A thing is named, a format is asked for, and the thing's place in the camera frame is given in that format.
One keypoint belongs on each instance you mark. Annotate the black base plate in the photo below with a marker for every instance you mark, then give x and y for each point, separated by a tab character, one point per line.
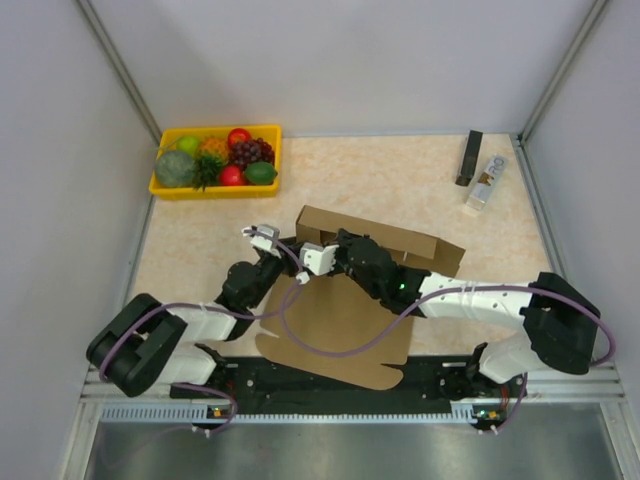
430	384

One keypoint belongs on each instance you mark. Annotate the orange pineapple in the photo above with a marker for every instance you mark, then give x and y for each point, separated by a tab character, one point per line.
214	147

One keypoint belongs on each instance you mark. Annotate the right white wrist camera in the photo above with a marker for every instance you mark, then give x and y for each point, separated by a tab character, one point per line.
316	261

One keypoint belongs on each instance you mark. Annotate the red apple back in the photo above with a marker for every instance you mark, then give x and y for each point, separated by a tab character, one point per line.
238	135

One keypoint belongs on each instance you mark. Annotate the aluminium frame rail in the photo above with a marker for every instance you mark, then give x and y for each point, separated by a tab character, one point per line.
601	385

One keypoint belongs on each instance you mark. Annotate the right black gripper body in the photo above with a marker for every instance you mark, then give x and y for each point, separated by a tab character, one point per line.
343	265

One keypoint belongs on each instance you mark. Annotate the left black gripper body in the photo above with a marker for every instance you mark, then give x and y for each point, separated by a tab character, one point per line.
268	270

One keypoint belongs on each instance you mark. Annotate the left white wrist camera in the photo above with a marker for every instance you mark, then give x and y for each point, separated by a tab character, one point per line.
263	238

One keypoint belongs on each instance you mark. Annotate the white silver carton box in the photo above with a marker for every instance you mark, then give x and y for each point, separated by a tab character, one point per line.
486	183

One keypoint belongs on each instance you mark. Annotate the red apple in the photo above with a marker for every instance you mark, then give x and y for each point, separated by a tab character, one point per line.
232	176
238	135

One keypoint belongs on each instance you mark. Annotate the green apple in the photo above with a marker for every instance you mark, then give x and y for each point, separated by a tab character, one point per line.
188	144

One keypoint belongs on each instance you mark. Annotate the green lemon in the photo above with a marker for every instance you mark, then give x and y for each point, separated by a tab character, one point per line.
261	173

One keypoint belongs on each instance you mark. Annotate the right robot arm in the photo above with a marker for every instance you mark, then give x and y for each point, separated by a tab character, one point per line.
554	326

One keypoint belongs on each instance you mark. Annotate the purple grapes bunch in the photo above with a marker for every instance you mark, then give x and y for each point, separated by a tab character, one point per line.
246	153

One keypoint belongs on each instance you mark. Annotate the red apple front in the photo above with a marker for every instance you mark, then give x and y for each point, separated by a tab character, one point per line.
232	176

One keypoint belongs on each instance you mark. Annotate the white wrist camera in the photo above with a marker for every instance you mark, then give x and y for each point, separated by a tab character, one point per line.
316	261
263	238

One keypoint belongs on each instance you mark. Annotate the green melon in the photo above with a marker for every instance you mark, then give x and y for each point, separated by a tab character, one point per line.
175	169

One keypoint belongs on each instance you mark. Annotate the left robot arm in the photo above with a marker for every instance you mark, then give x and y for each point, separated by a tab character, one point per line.
149	343

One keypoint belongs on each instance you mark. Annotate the black carton box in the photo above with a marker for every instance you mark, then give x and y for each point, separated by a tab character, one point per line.
468	164

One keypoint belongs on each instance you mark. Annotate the brown cardboard box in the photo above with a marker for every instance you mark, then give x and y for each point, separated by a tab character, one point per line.
333	314

